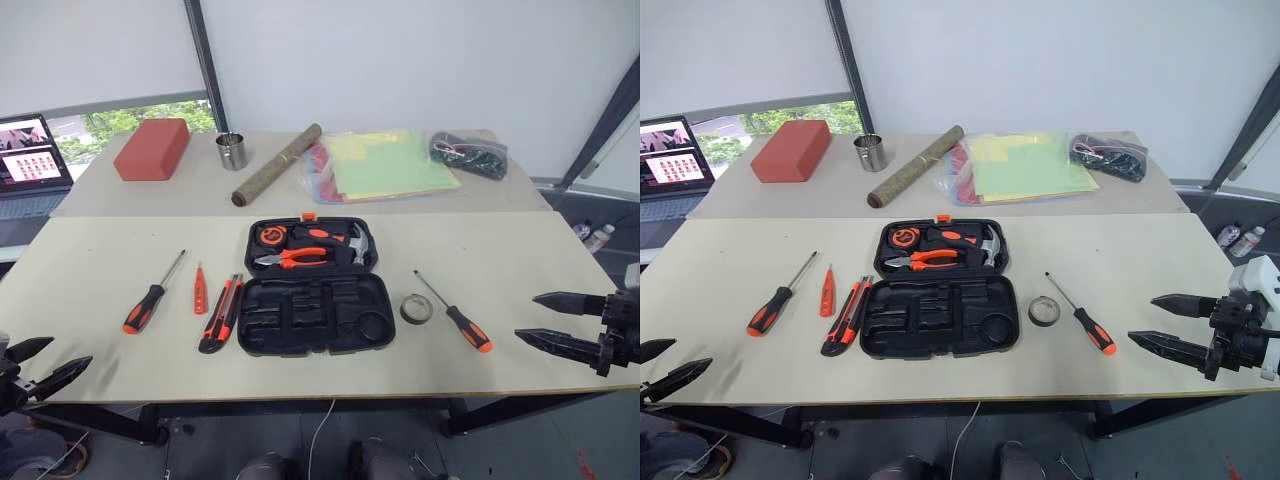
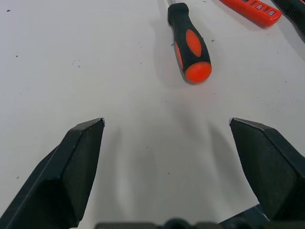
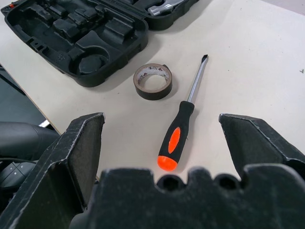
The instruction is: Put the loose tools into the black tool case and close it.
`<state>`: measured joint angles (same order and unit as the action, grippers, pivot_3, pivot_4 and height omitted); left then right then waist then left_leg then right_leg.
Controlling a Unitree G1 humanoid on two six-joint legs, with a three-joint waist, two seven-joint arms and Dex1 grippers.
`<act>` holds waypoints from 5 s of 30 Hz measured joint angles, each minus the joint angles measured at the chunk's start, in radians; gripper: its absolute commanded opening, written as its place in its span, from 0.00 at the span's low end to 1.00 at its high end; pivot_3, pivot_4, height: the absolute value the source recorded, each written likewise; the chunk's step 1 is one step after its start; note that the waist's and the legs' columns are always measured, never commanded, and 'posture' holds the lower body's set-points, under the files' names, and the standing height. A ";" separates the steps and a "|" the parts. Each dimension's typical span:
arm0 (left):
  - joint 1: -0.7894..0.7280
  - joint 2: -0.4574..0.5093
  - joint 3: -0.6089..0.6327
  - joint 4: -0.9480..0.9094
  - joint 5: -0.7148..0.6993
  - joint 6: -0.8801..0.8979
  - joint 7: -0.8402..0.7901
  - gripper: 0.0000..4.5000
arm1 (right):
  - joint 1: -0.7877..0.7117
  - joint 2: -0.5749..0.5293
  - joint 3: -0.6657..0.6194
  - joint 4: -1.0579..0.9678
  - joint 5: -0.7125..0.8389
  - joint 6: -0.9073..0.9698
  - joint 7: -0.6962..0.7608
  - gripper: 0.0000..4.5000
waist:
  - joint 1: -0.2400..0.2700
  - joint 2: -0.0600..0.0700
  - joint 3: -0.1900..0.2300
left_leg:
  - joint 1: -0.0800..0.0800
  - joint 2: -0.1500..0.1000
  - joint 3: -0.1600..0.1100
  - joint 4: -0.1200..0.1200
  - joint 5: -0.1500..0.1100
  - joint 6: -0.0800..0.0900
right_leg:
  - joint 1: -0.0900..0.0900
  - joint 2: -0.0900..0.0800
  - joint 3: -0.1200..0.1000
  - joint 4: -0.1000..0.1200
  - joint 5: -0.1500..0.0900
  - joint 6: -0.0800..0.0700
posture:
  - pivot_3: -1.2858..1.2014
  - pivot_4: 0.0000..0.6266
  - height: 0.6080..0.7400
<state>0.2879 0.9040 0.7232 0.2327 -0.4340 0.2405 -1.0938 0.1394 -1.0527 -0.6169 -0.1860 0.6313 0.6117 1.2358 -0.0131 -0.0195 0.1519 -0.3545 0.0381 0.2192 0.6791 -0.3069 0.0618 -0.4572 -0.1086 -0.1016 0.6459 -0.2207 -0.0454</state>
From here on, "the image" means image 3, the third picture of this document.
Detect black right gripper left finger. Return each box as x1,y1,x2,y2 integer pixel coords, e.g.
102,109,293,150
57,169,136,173
0,112,106,229

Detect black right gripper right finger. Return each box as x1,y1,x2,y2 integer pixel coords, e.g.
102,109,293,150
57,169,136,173
218,113,305,179

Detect black plastic tool case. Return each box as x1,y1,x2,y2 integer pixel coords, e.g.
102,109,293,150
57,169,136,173
0,0,201,88

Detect black rounded robot body shell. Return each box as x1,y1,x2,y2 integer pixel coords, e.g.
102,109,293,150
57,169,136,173
0,121,60,198

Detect black orange flathead screwdriver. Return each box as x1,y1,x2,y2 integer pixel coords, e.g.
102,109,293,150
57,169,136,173
157,54,209,171

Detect black tape roll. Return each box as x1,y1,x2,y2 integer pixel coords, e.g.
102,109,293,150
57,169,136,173
132,63,173,101

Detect silver claw hammer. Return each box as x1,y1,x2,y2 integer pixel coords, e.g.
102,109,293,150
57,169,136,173
147,0,191,17

